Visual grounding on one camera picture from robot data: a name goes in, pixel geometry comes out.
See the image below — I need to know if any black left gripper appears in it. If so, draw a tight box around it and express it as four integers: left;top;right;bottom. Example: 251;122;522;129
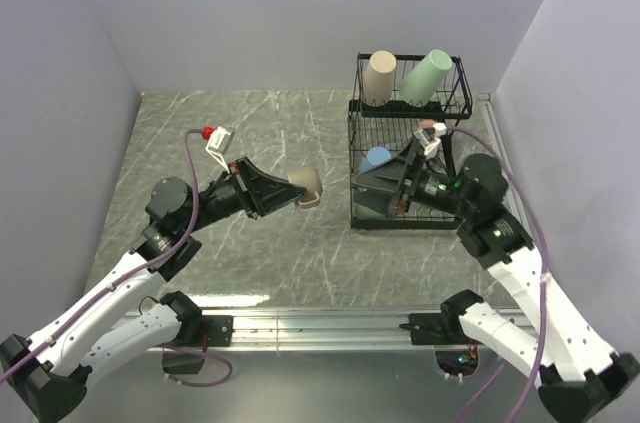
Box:
182;156;308;233

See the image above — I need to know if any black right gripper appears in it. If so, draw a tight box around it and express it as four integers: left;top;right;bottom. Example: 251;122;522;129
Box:
352;136;476;218

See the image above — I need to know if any blue plastic tumbler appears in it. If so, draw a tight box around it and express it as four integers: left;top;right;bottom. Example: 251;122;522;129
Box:
358;146;392;174

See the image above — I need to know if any olive ceramic mug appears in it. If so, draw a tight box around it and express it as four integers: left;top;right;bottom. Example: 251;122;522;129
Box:
287;166;323;210

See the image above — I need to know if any pink plastic tumbler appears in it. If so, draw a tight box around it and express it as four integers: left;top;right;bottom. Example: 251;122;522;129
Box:
418;119;436;130

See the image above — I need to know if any beige plastic tumbler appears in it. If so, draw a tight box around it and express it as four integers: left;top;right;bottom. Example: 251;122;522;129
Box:
362;50;397;106

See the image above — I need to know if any large green plastic tumbler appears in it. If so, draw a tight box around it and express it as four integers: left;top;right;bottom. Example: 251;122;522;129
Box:
399;49;453;106

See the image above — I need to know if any small green plastic tumbler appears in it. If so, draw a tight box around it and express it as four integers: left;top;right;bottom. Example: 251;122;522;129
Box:
354;204;385;220

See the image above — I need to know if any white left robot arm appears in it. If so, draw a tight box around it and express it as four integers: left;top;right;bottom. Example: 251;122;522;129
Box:
1;157;323;422

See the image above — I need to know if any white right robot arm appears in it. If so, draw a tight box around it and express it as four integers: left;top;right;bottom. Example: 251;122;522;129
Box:
352;140;639;422

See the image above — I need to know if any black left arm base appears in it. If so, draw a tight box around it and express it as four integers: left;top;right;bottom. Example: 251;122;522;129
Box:
202;314;234;348

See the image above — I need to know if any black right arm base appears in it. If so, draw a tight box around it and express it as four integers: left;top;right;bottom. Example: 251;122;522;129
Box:
399;312;471;346

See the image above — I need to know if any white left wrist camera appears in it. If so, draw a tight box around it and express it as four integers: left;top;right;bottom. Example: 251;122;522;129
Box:
202;126;235;171

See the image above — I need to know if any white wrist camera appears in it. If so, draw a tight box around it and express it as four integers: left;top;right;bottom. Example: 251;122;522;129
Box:
413;121;447;159
202;126;235;171

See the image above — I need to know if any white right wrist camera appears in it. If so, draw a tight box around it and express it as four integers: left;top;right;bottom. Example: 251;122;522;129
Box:
413;121;447;159

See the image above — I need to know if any black wire dish rack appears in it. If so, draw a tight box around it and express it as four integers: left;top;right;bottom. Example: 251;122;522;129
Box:
348;52;475;232

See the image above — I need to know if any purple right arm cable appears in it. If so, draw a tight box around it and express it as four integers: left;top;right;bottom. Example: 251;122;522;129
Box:
452;125;551;423

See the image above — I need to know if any aluminium mounting rail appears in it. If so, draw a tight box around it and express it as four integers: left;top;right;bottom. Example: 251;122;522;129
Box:
29;306;609;423

